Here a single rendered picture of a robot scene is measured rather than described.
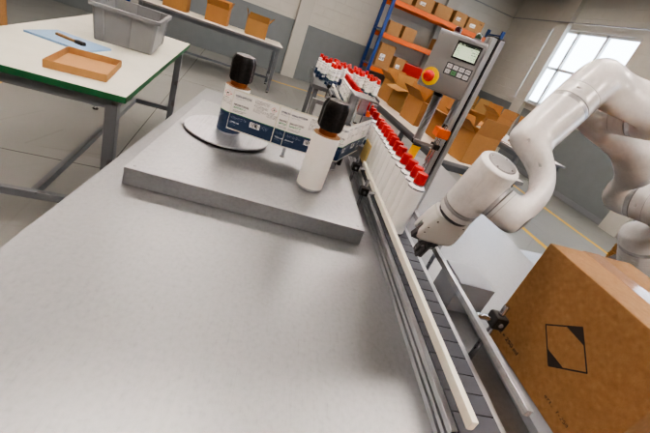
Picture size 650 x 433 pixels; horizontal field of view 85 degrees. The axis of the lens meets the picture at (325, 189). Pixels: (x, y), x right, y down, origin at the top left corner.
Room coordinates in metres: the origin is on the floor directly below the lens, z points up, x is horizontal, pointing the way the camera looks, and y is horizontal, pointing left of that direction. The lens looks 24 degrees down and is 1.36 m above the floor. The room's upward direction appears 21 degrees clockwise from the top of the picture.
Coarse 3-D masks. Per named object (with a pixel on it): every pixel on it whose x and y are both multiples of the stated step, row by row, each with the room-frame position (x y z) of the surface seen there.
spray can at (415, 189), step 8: (416, 176) 0.99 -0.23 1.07; (424, 176) 0.97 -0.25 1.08; (408, 184) 0.99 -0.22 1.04; (416, 184) 0.98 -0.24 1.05; (424, 184) 0.98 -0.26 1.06; (408, 192) 0.97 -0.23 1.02; (416, 192) 0.96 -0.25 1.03; (400, 200) 0.98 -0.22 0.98; (408, 200) 0.97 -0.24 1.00; (416, 200) 0.97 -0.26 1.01; (400, 208) 0.97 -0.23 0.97; (408, 208) 0.96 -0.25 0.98; (392, 216) 0.99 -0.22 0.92; (400, 216) 0.97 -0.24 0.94; (408, 216) 0.97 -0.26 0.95; (400, 224) 0.96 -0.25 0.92; (400, 232) 0.97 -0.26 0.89
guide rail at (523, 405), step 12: (444, 264) 0.75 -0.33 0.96; (456, 288) 0.67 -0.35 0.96; (468, 300) 0.64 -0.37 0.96; (468, 312) 0.61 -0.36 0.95; (480, 324) 0.57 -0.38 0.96; (480, 336) 0.55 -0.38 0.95; (492, 348) 0.52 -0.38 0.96; (492, 360) 0.50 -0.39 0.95; (504, 372) 0.47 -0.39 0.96; (516, 384) 0.45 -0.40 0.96; (516, 396) 0.43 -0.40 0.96; (528, 408) 0.41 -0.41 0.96
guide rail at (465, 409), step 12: (372, 180) 1.26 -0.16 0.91; (384, 216) 1.01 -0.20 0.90; (396, 240) 0.87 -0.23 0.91; (408, 264) 0.77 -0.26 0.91; (408, 276) 0.73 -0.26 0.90; (420, 288) 0.69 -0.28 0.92; (420, 300) 0.65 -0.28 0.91; (432, 324) 0.58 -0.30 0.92; (432, 336) 0.56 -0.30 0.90; (444, 348) 0.53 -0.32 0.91; (444, 360) 0.50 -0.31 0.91; (444, 372) 0.49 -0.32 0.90; (456, 372) 0.48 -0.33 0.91; (456, 384) 0.45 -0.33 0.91; (456, 396) 0.44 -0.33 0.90; (468, 408) 0.41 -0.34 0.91; (468, 420) 0.40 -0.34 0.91
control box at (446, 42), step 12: (444, 36) 1.31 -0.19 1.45; (456, 36) 1.30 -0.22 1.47; (432, 48) 1.33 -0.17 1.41; (444, 48) 1.30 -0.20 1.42; (432, 60) 1.31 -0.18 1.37; (444, 60) 1.30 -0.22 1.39; (456, 60) 1.28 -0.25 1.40; (480, 60) 1.26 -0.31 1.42; (420, 84) 1.32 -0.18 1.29; (432, 84) 1.30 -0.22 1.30; (444, 84) 1.28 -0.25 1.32; (456, 84) 1.27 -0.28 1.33; (468, 84) 1.26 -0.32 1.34; (456, 96) 1.26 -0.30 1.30
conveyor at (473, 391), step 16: (384, 224) 1.00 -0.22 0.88; (400, 240) 0.95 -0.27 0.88; (416, 256) 0.88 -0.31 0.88; (400, 272) 0.78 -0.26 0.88; (416, 272) 0.81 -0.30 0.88; (416, 304) 0.67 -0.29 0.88; (432, 304) 0.69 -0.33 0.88; (448, 336) 0.61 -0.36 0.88; (432, 352) 0.55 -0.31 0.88; (448, 352) 0.56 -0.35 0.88; (464, 368) 0.53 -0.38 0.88; (448, 384) 0.48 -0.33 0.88; (464, 384) 0.50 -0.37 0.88; (448, 400) 0.45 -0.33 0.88; (480, 400) 0.47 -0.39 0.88; (480, 416) 0.44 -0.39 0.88; (464, 432) 0.40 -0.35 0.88; (480, 432) 0.41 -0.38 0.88; (496, 432) 0.42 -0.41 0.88
